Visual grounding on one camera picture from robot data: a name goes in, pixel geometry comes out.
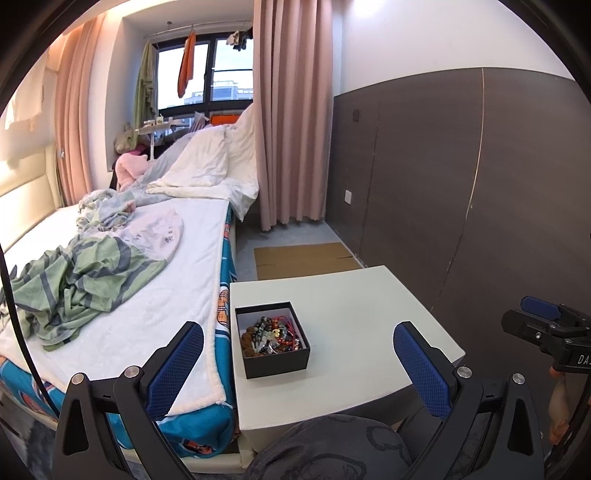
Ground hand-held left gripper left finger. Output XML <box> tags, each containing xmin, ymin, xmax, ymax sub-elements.
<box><xmin>48</xmin><ymin>320</ymin><xmax>205</xmax><ymax>480</ymax></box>

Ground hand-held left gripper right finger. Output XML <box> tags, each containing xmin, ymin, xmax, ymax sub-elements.
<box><xmin>392</xmin><ymin>322</ymin><xmax>548</xmax><ymax>480</ymax></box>

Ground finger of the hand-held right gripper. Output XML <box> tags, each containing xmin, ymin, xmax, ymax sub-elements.
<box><xmin>501</xmin><ymin>309</ymin><xmax>561</xmax><ymax>356</ymax></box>
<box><xmin>519</xmin><ymin>296</ymin><xmax>566</xmax><ymax>326</ymax></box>

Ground brown bead bracelet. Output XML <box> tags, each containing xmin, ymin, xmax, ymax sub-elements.
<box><xmin>240</xmin><ymin>325</ymin><xmax>262</xmax><ymax>358</ymax></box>

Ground black jewelry box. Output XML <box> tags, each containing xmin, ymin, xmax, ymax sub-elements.
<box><xmin>235</xmin><ymin>301</ymin><xmax>311</xmax><ymax>380</ymax></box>

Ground pile of bead bracelets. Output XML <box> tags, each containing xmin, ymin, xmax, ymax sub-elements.
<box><xmin>239</xmin><ymin>314</ymin><xmax>303</xmax><ymax>358</ymax></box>

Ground person's right hand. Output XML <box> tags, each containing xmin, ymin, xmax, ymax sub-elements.
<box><xmin>549</xmin><ymin>367</ymin><xmax>575</xmax><ymax>444</ymax></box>

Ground bed with white sheet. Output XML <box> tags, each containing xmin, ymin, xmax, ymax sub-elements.
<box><xmin>0</xmin><ymin>185</ymin><xmax>245</xmax><ymax>467</ymax></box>
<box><xmin>0</xmin><ymin>203</ymin><xmax>241</xmax><ymax>457</ymax></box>

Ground white side table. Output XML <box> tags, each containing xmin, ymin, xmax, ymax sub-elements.
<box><xmin>228</xmin><ymin>264</ymin><xmax>466</xmax><ymax>457</ymax></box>

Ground green grey striped blanket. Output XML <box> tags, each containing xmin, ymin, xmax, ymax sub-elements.
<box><xmin>0</xmin><ymin>188</ymin><xmax>168</xmax><ymax>352</ymax></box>

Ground white printed garment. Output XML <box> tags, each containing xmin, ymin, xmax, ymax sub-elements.
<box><xmin>113</xmin><ymin>209</ymin><xmax>184</xmax><ymax>264</ymax></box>

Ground person's leg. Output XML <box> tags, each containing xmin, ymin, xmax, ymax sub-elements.
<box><xmin>242</xmin><ymin>413</ymin><xmax>414</xmax><ymax>480</ymax></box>

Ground flat cardboard sheet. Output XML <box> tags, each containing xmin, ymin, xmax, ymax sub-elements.
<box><xmin>254</xmin><ymin>242</ymin><xmax>363</xmax><ymax>281</ymax></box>

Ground pink plush toy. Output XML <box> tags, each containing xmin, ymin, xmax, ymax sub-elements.
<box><xmin>115</xmin><ymin>151</ymin><xmax>149</xmax><ymax>190</ymax></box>

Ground grey blue duvet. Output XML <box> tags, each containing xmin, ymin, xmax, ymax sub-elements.
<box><xmin>139</xmin><ymin>131</ymin><xmax>208</xmax><ymax>185</ymax></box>

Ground white pillow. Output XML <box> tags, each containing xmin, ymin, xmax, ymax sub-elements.
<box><xmin>161</xmin><ymin>127</ymin><xmax>232</xmax><ymax>188</ymax></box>

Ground white duvet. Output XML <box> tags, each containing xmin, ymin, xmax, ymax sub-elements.
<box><xmin>148</xmin><ymin>102</ymin><xmax>260</xmax><ymax>221</ymax></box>

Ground beige padded headboard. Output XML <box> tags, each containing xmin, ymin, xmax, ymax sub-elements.
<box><xmin>0</xmin><ymin>141</ymin><xmax>63</xmax><ymax>250</ymax></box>

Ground green plush toy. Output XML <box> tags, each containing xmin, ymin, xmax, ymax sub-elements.
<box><xmin>115</xmin><ymin>122</ymin><xmax>137</xmax><ymax>153</ymax></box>

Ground white bedside stand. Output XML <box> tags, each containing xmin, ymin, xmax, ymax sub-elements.
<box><xmin>136</xmin><ymin>117</ymin><xmax>190</xmax><ymax>162</ymax></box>

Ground narrow pink curtain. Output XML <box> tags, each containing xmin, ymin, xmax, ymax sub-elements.
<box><xmin>48</xmin><ymin>14</ymin><xmax>125</xmax><ymax>206</ymax></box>

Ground wide pink curtain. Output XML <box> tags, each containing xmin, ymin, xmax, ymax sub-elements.
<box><xmin>252</xmin><ymin>0</ymin><xmax>334</xmax><ymax>232</ymax></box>

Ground green hanging garment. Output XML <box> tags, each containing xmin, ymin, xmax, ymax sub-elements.
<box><xmin>134</xmin><ymin>41</ymin><xmax>160</xmax><ymax>123</ymax></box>

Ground window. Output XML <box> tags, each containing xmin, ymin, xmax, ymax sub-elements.
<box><xmin>152</xmin><ymin>32</ymin><xmax>254</xmax><ymax>125</ymax></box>

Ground orange hanging garment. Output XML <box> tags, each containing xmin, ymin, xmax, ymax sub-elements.
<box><xmin>178</xmin><ymin>30</ymin><xmax>197</xmax><ymax>99</ymax></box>

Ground dark hanging clothes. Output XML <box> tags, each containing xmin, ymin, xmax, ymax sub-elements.
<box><xmin>226</xmin><ymin>28</ymin><xmax>254</xmax><ymax>51</ymax></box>

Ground black cable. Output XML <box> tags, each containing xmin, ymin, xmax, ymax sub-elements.
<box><xmin>0</xmin><ymin>240</ymin><xmax>63</xmax><ymax>416</ymax></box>

